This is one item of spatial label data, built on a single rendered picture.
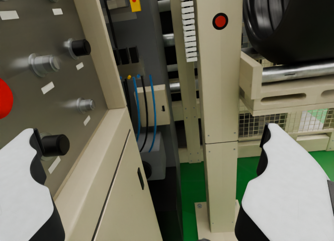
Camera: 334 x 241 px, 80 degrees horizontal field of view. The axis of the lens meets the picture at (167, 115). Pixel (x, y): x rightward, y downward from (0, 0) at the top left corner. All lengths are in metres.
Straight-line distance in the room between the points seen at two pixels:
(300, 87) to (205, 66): 0.28
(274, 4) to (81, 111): 0.89
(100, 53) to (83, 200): 0.33
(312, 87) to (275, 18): 0.42
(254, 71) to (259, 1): 0.50
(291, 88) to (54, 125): 0.61
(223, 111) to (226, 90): 0.08
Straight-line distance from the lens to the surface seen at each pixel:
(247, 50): 0.93
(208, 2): 0.66
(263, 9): 1.04
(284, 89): 0.68
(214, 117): 0.76
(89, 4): 0.51
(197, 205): 1.38
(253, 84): 0.61
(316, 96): 0.73
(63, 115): 0.38
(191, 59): 0.68
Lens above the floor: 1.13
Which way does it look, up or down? 29 degrees down
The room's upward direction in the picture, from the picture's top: 9 degrees counter-clockwise
